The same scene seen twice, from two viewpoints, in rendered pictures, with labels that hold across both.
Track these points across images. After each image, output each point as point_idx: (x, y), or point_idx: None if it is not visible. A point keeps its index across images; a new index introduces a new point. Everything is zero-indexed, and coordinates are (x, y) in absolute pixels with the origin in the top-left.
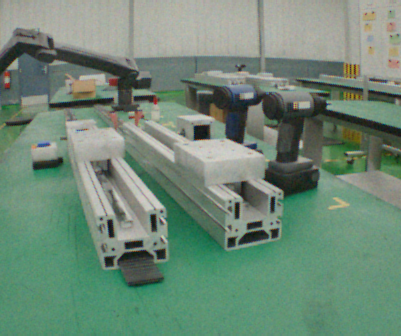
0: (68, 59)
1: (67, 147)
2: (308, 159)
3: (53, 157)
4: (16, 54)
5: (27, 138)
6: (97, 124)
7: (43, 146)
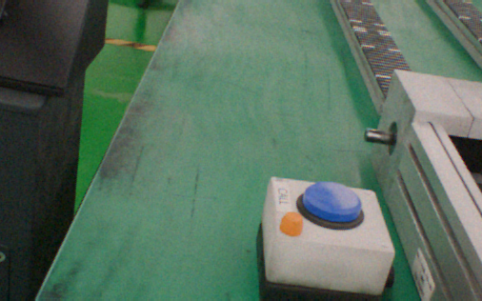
0: None
1: (376, 161)
2: None
3: (368, 286)
4: None
5: (209, 27)
6: (420, 24)
7: (333, 226)
